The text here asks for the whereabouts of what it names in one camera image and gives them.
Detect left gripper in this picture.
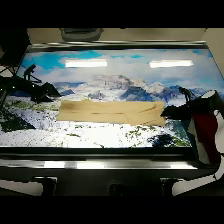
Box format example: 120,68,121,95
30,81,62,104

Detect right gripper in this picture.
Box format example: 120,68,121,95
160,103,192,121

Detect beige shirt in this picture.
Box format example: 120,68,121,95
55,99,167,127

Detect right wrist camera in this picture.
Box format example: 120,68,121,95
177,86,198,104

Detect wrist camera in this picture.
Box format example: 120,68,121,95
22,64,43,85
177,86,198,104

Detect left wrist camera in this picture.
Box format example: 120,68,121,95
22,64,43,85

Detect silver frame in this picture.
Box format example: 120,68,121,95
0,156,224,197

